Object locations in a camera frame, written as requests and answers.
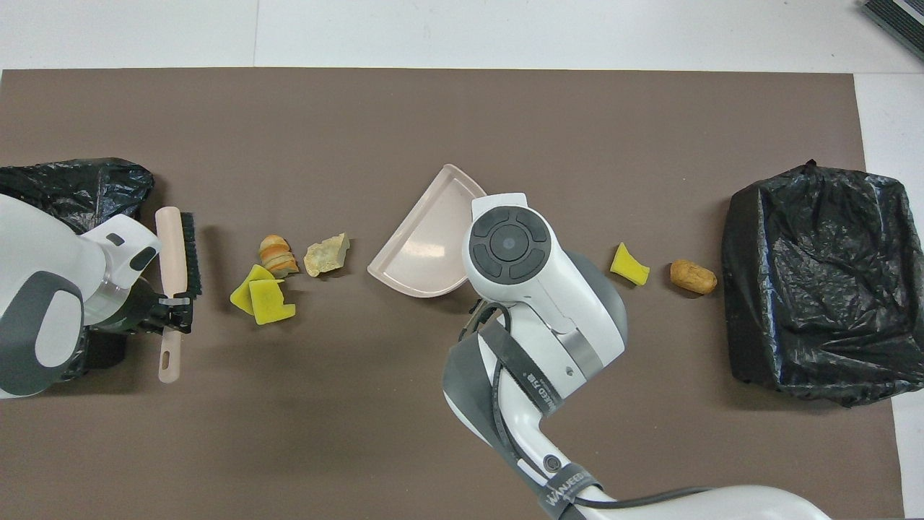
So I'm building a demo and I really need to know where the croissant piece with pale side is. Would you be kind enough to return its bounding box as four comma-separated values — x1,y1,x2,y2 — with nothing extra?
303,233,352,278

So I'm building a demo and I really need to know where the beige brush with black bristles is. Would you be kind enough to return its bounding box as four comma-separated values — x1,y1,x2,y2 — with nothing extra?
157,206,203,384

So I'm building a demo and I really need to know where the black bag lined bin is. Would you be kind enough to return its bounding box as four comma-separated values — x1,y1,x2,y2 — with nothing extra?
0,157,156,384
722,160,924,409

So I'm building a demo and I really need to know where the beige plastic dustpan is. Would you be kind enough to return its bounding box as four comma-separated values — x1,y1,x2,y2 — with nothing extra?
367,163,488,298

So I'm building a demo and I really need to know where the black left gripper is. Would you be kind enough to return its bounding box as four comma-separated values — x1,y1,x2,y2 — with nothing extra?
94,278,194,337

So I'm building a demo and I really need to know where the striped orange croissant piece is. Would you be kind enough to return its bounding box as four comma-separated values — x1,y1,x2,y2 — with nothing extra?
258,234,300,278

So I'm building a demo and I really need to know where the notched yellow sponge piece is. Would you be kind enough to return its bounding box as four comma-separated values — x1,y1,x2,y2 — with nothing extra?
248,279,297,326

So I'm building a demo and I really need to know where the small yellow sponge wedge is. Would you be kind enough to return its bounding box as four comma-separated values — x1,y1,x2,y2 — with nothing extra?
609,242,650,287

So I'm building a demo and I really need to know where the grey ribbed panel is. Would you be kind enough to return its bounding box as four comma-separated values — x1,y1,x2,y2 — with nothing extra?
860,0,924,62

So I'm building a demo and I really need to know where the brown bread roll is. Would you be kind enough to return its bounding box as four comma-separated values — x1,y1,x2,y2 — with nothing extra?
669,259,719,295

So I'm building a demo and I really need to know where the large brown table mat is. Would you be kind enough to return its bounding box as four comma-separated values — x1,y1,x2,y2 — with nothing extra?
0,69,907,520

